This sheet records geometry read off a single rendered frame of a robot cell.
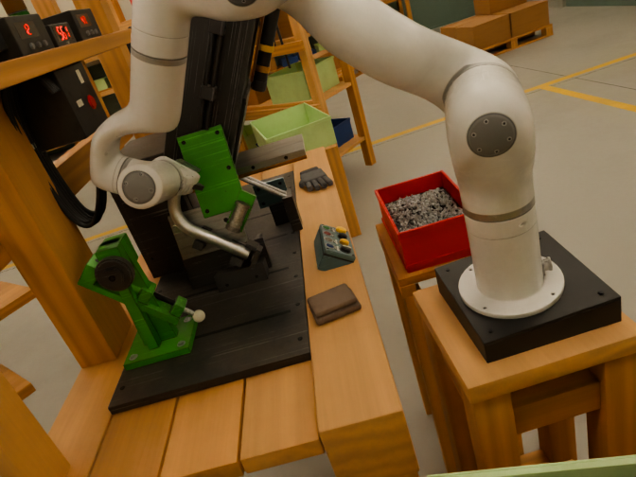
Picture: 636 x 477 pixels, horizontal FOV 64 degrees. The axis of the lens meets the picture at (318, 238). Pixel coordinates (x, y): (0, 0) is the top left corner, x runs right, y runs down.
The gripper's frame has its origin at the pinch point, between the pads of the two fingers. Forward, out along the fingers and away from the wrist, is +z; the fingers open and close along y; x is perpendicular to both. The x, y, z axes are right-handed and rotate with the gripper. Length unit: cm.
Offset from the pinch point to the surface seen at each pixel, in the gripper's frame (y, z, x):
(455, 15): -154, 944, -352
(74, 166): 32.1, 20.3, 16.7
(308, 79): 1, 265, -54
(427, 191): -61, 27, -25
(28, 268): 16.1, -20.9, 29.4
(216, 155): -4.7, 2.8, -7.3
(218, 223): -12.4, 4.9, 8.4
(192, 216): -5.8, 4.9, 9.7
